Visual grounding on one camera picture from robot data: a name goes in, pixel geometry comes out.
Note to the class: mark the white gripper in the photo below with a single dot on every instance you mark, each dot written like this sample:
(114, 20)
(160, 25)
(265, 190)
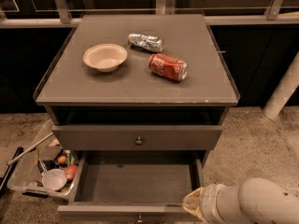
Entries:
(207, 202)

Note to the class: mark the grey drawer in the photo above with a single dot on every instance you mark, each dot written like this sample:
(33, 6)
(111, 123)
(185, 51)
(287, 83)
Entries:
(137, 186)
(138, 137)

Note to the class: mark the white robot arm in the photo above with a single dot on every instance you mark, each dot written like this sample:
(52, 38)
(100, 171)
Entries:
(255, 201)

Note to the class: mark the grey drawer cabinet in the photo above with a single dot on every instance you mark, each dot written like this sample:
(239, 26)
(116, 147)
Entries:
(75, 94)

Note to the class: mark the red apple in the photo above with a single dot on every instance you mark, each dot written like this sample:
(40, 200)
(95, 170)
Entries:
(70, 172)

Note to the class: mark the orange fruit in bin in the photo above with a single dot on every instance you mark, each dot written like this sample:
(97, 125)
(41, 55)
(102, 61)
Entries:
(62, 159)

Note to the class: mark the red soda can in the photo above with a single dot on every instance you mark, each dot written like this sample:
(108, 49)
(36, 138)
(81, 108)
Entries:
(167, 66)

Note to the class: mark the clear plastic bin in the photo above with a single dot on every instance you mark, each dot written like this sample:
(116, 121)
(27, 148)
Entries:
(33, 164)

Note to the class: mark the white diagonal pole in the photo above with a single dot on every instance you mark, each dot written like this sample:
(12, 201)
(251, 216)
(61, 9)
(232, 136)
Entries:
(284, 90)

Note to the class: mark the crushed silver can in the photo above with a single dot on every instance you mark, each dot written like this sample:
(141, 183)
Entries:
(148, 42)

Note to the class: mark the beige paper bowl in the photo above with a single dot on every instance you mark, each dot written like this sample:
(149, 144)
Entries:
(105, 57)

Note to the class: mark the metal railing frame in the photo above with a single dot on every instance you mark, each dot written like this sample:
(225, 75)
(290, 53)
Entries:
(69, 13)

